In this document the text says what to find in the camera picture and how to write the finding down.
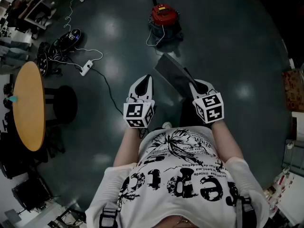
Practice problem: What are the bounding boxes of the black chair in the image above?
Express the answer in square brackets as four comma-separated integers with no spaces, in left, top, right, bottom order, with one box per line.
[0,124,66,180]

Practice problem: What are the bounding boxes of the white power strip cable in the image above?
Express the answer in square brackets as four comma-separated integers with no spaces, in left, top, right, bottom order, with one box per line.
[75,47,104,64]

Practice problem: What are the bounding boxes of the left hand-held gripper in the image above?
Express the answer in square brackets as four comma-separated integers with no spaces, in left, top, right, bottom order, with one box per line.
[123,74,157,129]

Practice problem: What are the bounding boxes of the white power strip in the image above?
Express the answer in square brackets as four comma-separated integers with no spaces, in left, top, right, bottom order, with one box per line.
[79,59,94,76]

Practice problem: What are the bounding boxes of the coiled white cable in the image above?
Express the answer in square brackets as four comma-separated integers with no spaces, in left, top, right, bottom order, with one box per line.
[63,0,76,29]

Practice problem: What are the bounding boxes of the grey harness strap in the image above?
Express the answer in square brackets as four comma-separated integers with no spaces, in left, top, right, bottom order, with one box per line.
[99,200,119,228]
[236,195,254,228]

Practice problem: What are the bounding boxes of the black trousers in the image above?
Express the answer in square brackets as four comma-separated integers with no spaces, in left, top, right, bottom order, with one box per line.
[179,96,213,129]

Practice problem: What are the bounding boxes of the person's left forearm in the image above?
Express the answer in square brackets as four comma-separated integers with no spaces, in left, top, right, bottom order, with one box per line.
[113,126,143,167]

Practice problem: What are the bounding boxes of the printed cardboard box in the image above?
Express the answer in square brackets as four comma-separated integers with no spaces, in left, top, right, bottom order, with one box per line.
[282,69,304,111]

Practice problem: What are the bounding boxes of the black cable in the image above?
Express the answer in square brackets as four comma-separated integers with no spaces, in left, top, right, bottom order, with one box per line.
[91,67,124,115]

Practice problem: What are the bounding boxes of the white printed shirt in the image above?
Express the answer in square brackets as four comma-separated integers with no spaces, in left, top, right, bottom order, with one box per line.
[85,126,270,228]

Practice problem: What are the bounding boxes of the white vacuum cord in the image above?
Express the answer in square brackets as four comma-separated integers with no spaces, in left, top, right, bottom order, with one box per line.
[146,25,166,48]

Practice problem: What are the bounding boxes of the black wire crate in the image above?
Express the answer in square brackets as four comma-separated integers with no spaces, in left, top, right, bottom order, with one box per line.
[11,176,54,212]

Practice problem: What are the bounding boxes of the red vacuum cleaner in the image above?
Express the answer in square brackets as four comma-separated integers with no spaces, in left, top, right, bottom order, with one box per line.
[148,5,183,48]

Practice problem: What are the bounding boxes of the person's right forearm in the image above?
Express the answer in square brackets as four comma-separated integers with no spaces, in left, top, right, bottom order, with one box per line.
[210,120,245,163]

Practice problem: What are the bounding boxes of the round wooden table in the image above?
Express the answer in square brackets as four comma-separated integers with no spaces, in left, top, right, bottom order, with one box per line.
[13,61,78,152]

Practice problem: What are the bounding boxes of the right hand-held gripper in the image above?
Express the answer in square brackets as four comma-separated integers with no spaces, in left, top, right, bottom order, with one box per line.
[189,79,225,125]

